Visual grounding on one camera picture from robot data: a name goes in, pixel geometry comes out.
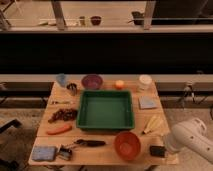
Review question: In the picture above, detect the blue sponge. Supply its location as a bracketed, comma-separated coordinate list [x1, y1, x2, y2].
[32, 146, 57, 162]

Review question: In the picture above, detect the black handled peeler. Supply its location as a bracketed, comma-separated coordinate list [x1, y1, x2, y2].
[74, 139, 106, 147]

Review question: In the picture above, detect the orange plastic bowl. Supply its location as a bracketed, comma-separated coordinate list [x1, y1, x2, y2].
[114, 131, 141, 161]

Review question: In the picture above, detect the orange fruit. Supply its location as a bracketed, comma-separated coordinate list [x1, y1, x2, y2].
[115, 80, 124, 90]

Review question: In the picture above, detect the small metal binder clip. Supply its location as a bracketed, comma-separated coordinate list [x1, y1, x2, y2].
[58, 145, 73, 161]

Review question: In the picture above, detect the green plastic tray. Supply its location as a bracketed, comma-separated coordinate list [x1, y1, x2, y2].
[76, 90, 135, 131]

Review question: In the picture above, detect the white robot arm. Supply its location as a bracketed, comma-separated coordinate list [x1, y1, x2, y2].
[162, 118, 213, 164]

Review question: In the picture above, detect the orange carrot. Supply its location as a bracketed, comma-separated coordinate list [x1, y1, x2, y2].
[46, 124, 72, 135]

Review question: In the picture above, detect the purple bowl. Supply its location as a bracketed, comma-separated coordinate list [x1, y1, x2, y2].
[81, 74, 103, 90]

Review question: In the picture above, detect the dark background pot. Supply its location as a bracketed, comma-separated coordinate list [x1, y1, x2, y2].
[131, 11, 144, 25]

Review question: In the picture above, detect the yellow corn cob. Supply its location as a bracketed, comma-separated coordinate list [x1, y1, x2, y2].
[143, 115, 163, 134]

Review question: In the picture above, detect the light blue cup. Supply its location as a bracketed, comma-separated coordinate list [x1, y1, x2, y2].
[56, 73, 67, 88]

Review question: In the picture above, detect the thin pen on table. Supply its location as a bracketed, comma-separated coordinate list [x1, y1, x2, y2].
[51, 101, 71, 105]

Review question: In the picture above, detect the small metal cup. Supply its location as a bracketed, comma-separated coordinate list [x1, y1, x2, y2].
[66, 83, 77, 96]

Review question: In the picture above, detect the small background cup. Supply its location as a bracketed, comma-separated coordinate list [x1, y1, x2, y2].
[79, 16, 86, 26]

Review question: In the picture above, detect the wooden table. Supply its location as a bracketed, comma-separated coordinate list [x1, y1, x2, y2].
[28, 80, 179, 166]

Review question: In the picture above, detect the dark red background bowl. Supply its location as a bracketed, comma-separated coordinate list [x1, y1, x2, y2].
[90, 16, 102, 26]

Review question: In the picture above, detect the blue cloth square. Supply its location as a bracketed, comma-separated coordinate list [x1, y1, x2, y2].
[139, 96, 157, 109]

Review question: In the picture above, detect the bunch of dark grapes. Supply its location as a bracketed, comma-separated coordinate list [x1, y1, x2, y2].
[48, 108, 78, 123]

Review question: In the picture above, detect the black eraser block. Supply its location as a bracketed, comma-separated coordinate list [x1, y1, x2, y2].
[149, 146, 166, 158]

